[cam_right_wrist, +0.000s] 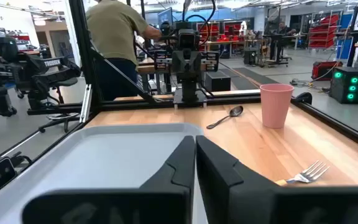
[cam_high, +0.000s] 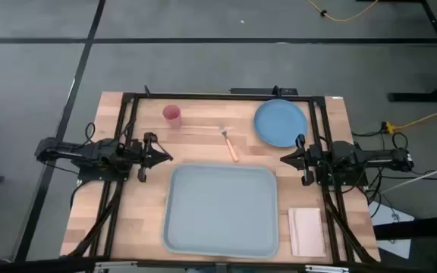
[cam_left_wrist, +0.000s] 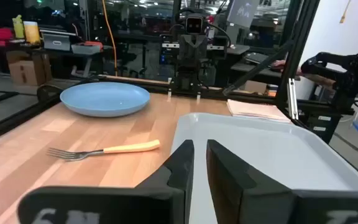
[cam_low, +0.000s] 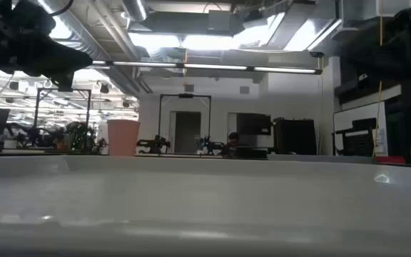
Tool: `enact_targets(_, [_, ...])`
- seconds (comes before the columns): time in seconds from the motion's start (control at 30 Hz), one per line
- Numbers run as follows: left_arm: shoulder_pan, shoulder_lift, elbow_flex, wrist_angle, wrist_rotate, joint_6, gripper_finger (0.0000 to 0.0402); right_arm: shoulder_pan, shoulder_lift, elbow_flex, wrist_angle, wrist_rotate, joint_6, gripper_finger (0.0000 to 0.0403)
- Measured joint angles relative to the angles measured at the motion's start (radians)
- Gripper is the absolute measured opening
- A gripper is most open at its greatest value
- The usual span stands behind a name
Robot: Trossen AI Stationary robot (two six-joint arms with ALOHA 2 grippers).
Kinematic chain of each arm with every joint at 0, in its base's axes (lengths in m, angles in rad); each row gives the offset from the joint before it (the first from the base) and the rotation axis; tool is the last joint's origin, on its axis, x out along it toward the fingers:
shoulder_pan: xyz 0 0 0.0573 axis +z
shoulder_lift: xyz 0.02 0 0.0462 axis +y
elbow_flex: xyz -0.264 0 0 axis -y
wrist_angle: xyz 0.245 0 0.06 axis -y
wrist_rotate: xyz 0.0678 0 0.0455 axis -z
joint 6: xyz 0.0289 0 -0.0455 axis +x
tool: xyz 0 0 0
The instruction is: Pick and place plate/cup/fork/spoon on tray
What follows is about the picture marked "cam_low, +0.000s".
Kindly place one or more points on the pink ribbed cup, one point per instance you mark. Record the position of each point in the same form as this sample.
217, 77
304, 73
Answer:
123, 139

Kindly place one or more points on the black background robot arm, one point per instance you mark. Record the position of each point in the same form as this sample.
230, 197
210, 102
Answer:
209, 144
153, 143

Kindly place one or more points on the whiteboard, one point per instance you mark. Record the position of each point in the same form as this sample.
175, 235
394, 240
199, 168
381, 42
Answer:
344, 119

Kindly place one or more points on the green potted plant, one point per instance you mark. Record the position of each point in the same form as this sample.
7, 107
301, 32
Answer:
80, 135

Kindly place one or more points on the red box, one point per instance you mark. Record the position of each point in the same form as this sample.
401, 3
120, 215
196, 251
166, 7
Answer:
391, 159

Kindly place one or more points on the black cabinet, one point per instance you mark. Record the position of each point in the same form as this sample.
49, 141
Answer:
294, 137

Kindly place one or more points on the grey door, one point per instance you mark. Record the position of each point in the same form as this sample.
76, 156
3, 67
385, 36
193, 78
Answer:
187, 132

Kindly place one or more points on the long LED light bar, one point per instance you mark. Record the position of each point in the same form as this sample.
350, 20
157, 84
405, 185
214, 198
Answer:
212, 66

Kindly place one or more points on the person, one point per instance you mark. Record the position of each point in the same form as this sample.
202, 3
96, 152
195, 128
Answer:
232, 137

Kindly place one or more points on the black gantry frame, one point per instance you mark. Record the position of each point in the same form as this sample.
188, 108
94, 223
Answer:
63, 90
186, 95

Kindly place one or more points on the ribbed silver duct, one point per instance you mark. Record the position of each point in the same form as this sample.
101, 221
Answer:
84, 43

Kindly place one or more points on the round silver duct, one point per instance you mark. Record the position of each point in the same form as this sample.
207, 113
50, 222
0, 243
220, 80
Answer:
136, 9

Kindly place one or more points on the grey wall vent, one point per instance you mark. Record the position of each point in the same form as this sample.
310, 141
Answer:
189, 88
244, 90

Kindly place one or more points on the black wall monitor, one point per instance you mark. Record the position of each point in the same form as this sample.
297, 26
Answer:
253, 124

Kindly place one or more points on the rectangular grey duct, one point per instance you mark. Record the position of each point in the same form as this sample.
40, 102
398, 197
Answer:
191, 23

